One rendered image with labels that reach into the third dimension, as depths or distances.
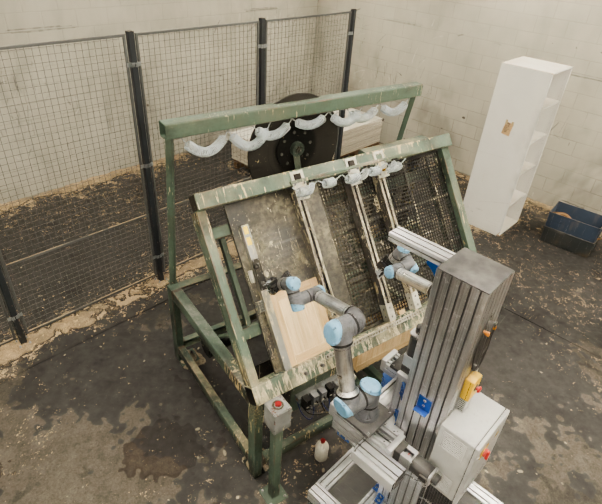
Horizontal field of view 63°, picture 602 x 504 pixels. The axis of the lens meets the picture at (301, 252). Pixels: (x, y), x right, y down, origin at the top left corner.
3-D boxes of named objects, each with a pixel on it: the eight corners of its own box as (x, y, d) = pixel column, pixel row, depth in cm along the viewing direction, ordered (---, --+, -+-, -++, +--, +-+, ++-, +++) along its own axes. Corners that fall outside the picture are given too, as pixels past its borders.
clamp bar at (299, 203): (332, 346, 330) (353, 349, 309) (281, 176, 322) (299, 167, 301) (344, 340, 335) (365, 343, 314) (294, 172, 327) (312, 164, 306)
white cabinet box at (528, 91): (498, 236, 635) (552, 74, 520) (458, 219, 667) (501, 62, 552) (518, 221, 672) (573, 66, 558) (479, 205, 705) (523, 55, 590)
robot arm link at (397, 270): (444, 313, 257) (382, 279, 296) (458, 306, 263) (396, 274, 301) (445, 294, 253) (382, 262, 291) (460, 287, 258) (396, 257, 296)
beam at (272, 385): (249, 404, 303) (256, 407, 294) (243, 386, 302) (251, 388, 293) (477, 290, 413) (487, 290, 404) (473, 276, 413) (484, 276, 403)
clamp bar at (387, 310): (382, 322, 352) (404, 323, 332) (335, 163, 344) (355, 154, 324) (392, 317, 357) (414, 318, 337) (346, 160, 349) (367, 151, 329)
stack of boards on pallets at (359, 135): (276, 190, 707) (278, 153, 676) (231, 166, 764) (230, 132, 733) (378, 149, 858) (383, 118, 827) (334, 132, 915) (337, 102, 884)
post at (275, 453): (272, 499, 330) (275, 430, 288) (267, 492, 334) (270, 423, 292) (279, 495, 333) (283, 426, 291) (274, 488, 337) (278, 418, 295)
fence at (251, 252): (282, 370, 310) (285, 371, 306) (238, 226, 303) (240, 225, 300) (289, 367, 312) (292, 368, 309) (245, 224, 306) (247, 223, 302)
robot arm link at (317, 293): (376, 310, 242) (317, 279, 280) (359, 318, 236) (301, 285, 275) (376, 330, 246) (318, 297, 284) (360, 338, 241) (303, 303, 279)
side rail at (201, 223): (244, 385, 302) (251, 388, 293) (190, 214, 295) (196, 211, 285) (252, 381, 305) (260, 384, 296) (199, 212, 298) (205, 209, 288)
